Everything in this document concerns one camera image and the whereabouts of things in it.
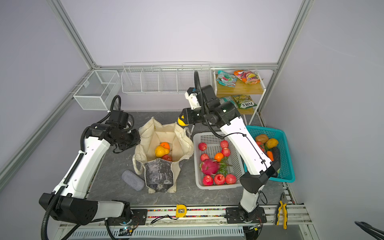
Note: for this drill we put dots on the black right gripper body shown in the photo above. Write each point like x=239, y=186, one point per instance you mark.
x=194, y=117

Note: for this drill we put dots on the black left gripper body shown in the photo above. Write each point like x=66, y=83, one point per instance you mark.
x=129, y=140

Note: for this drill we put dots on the yellow lemon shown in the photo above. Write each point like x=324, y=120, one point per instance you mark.
x=271, y=143
x=181, y=122

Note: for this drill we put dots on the beige canvas grocery bag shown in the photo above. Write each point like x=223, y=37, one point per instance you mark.
x=160, y=175

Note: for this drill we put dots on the orange fruit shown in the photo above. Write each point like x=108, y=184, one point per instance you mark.
x=165, y=145
x=218, y=157

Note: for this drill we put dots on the red apple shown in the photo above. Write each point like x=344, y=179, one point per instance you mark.
x=167, y=158
x=226, y=152
x=219, y=179
x=208, y=180
x=202, y=146
x=224, y=144
x=204, y=157

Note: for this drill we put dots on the orange pink snack bag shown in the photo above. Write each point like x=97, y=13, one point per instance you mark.
x=247, y=77

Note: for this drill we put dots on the red tomato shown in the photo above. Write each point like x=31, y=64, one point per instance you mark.
x=261, y=146

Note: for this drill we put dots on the yellow-brown potato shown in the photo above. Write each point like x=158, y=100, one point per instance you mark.
x=263, y=138

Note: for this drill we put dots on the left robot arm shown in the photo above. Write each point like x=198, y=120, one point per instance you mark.
x=68, y=201

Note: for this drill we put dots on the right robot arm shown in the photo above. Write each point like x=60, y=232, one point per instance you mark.
x=225, y=122

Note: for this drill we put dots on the teal pink snack bag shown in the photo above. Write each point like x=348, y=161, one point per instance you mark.
x=226, y=79

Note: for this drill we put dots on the green Fox's candy bag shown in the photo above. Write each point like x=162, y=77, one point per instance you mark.
x=244, y=101

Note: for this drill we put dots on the white plastic basket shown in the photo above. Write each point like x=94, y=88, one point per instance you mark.
x=231, y=167

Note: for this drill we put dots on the grey fabric glasses case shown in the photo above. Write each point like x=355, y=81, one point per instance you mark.
x=133, y=180

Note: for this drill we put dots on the pink dragon fruit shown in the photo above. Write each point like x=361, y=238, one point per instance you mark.
x=209, y=167

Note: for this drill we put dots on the small white mesh basket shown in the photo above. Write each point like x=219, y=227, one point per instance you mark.
x=98, y=90

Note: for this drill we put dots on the white and wood shelf rack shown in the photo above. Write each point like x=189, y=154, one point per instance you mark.
x=256, y=91

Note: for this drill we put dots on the yellow lemon in teal basket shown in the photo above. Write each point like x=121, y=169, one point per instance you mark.
x=271, y=143

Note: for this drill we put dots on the yellow tape measure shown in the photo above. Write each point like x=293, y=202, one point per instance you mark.
x=181, y=211

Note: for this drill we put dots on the orange carrot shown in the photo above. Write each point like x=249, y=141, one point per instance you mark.
x=270, y=155

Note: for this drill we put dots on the long white wire basket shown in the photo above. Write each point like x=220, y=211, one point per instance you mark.
x=164, y=77

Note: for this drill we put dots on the yellow handled pliers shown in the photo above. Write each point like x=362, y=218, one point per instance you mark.
x=281, y=216

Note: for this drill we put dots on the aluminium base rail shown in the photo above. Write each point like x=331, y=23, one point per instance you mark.
x=199, y=222

